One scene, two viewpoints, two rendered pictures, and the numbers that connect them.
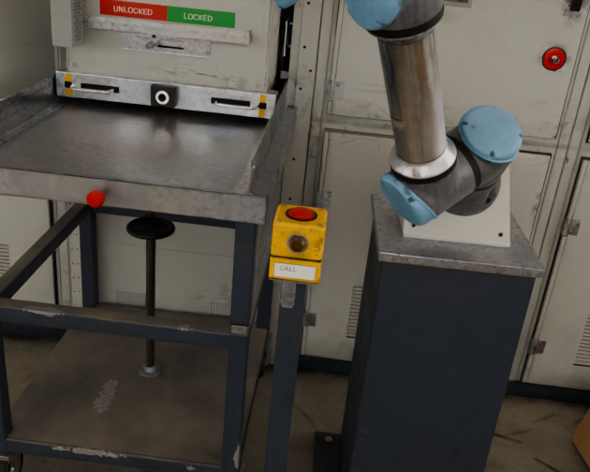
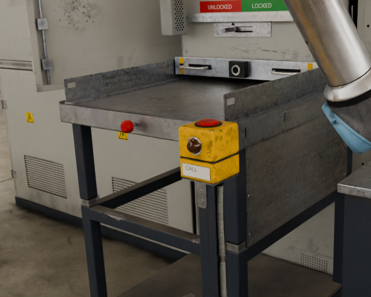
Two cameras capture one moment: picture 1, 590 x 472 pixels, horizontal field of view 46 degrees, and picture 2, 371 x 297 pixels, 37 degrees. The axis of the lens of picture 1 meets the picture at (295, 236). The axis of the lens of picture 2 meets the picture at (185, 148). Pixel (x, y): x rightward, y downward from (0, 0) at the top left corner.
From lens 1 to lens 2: 0.64 m
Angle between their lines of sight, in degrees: 37
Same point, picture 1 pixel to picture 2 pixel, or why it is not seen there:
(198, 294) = (290, 245)
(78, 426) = not seen: outside the picture
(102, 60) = (202, 46)
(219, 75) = (278, 50)
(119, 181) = (145, 115)
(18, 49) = (164, 46)
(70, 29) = (171, 22)
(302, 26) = (365, 8)
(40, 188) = (105, 121)
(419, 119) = (318, 39)
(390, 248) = (353, 182)
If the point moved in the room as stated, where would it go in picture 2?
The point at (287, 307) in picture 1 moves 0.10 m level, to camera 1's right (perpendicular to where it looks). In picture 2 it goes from (202, 207) to (249, 218)
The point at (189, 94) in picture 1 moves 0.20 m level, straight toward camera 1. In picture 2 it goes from (257, 66) to (230, 76)
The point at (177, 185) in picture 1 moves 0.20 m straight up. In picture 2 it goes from (179, 118) to (175, 32)
